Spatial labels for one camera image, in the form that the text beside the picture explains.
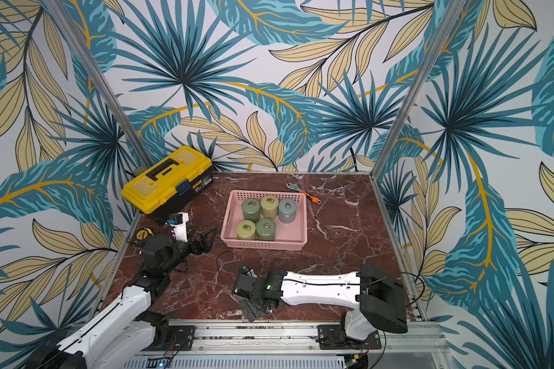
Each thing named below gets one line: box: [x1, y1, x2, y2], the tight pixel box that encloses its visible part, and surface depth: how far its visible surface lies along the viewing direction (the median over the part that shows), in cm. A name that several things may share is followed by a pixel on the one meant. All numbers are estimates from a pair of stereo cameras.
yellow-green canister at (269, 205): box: [260, 195, 280, 220], surface depth 100 cm
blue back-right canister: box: [278, 198, 298, 224], surface depth 100 cm
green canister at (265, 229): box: [255, 218, 277, 242], surface depth 92 cm
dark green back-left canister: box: [241, 198, 262, 223], surface depth 99 cm
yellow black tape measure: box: [135, 227, 155, 241], surface depth 96 cm
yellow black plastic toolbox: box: [121, 146, 214, 217], surface depth 96 cm
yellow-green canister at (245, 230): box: [235, 219, 257, 241], surface depth 91 cm
